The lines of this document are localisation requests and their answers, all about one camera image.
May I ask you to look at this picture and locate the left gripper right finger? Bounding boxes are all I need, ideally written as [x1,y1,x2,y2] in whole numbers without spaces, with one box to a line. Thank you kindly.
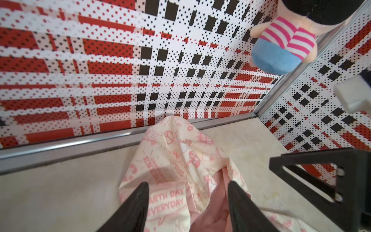
[228,181,279,232]

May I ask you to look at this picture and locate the black-haired striped doll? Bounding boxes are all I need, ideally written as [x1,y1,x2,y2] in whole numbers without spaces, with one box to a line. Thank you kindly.
[249,0,364,75]

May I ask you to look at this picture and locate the cream pink printed jacket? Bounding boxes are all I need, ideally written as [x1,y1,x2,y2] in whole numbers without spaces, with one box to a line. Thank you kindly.
[118,115,319,232]

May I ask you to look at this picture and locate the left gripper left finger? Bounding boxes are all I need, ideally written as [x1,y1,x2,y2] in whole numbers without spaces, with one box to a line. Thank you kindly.
[97,182,149,232]

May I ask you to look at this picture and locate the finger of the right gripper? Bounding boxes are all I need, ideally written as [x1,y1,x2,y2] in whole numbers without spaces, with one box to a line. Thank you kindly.
[269,148,371,232]

